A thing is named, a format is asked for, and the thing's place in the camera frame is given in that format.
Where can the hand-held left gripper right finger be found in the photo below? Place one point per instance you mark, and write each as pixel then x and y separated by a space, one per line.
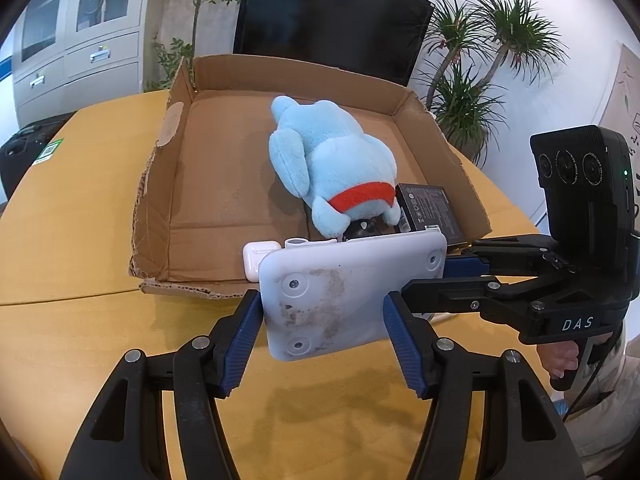
pixel 406 347

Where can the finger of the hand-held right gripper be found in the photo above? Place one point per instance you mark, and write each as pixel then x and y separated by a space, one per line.
pixel 462 266
pixel 450 297

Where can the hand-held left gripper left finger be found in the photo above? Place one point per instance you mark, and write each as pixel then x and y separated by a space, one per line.
pixel 244 342

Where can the black power adapter brick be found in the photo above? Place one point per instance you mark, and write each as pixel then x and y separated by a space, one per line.
pixel 430 210

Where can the white plastic device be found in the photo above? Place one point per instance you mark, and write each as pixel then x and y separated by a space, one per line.
pixel 350 290

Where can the shallow cardboard box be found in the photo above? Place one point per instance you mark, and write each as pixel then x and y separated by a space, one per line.
pixel 220 175

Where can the light blue plush toy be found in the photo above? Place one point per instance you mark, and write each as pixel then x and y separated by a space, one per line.
pixel 330 160

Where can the person's right forearm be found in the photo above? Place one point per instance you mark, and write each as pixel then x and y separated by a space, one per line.
pixel 610 410

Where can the person's right hand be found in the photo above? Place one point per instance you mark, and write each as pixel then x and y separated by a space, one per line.
pixel 560 360

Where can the white earbuds case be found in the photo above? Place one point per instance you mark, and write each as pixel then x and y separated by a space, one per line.
pixel 257 257

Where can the black round plug adapter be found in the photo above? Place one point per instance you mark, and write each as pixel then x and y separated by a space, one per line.
pixel 367 230

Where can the potted palm plant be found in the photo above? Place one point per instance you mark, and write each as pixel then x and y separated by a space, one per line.
pixel 480 60

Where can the green table sticker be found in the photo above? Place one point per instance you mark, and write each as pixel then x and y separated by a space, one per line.
pixel 51 152

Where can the black monitor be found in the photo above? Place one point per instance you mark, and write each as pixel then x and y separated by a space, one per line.
pixel 330 15

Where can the black office chair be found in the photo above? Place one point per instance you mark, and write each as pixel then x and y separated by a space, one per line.
pixel 25 150

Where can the leafy green plant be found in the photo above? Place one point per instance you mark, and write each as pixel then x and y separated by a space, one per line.
pixel 190 15

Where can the grey metal cabinet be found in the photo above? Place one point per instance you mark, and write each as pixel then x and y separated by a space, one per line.
pixel 80 45

